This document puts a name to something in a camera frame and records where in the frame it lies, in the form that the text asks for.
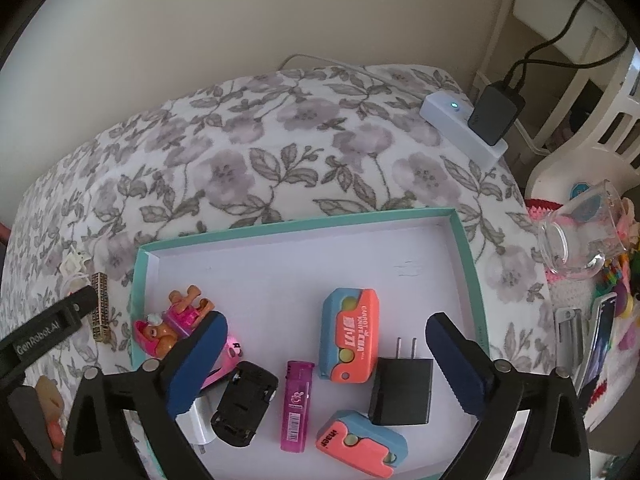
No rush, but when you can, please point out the white plastic chair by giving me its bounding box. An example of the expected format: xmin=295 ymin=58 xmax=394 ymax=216
xmin=525 ymin=46 xmax=639 ymax=204

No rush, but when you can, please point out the gold patterned lighter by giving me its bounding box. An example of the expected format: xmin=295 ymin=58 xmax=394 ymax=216
xmin=90 ymin=272 xmax=111 ymax=344

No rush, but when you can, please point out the purple lighter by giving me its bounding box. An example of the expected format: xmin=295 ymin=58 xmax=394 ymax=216
xmin=280 ymin=361 xmax=314 ymax=453

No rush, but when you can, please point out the floral grey white blanket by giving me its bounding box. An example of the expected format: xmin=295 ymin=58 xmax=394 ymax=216
xmin=0 ymin=63 xmax=559 ymax=480

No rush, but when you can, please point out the black wall charger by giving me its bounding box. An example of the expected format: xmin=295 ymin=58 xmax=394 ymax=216
xmin=368 ymin=337 xmax=433 ymax=427

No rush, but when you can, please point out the brown pink puppy toy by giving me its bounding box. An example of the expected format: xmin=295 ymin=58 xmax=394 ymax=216
xmin=134 ymin=285 xmax=215 ymax=360

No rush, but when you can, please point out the pink smart watch band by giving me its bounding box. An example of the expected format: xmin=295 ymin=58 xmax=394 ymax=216
xmin=202 ymin=335 xmax=243 ymax=390

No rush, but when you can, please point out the black toy car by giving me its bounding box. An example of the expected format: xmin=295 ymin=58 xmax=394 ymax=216
xmin=210 ymin=361 xmax=279 ymax=448

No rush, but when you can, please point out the black power adapter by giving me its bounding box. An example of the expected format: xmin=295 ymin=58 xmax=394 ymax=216
xmin=468 ymin=81 xmax=525 ymax=146

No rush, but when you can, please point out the white wall charger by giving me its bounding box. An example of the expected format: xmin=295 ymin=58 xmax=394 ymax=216
xmin=176 ymin=394 xmax=217 ymax=455

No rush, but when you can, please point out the teal white shallow box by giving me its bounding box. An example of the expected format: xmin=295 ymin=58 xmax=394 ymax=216
xmin=130 ymin=208 xmax=488 ymax=479

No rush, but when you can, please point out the orange blue carrot knife toy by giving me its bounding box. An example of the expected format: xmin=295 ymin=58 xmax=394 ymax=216
xmin=318 ymin=287 xmax=380 ymax=384

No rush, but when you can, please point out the white power strip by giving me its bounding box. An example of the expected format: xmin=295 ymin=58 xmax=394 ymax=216
xmin=419 ymin=90 xmax=508 ymax=171

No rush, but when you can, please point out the coral blue carrot knife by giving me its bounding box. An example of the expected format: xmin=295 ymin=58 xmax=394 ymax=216
xmin=314 ymin=410 xmax=409 ymax=479

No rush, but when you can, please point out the clear glass cup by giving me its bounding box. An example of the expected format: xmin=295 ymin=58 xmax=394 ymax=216
xmin=538 ymin=180 xmax=626 ymax=280

